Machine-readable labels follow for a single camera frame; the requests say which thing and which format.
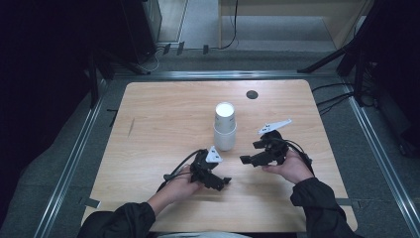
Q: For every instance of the aluminium floor rail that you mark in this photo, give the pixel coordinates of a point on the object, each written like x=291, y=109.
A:
x=379, y=152
x=224, y=74
x=71, y=165

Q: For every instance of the grey tape piece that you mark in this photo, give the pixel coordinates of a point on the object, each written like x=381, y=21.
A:
x=92, y=202
x=345, y=202

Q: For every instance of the black tripod stand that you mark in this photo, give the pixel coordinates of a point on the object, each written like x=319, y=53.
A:
x=327, y=59

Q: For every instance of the black cabinet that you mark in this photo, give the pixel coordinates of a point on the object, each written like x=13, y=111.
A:
x=138, y=29

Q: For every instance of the dark curtain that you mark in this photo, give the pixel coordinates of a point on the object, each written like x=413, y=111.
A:
x=39, y=99

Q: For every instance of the black round table grommet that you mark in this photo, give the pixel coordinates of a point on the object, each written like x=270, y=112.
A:
x=252, y=95

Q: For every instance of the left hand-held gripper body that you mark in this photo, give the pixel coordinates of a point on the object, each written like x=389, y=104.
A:
x=201, y=165

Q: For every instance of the person's left hand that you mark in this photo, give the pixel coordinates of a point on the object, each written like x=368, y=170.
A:
x=180, y=186

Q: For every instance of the beige wooden furniture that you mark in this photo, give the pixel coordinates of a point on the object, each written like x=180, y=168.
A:
x=343, y=23

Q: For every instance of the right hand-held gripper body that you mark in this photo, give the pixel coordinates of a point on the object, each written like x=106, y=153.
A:
x=275, y=148

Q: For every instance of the black floor bracket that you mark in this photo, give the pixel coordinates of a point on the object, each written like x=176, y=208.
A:
x=205, y=49
x=167, y=49
x=180, y=48

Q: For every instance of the stack of nested paper cups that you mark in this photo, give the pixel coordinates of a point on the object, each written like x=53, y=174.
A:
x=225, y=132

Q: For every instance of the black metal stand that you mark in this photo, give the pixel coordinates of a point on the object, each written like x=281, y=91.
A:
x=94, y=79

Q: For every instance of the person's right hand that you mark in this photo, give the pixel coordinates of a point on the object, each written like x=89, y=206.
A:
x=295, y=168

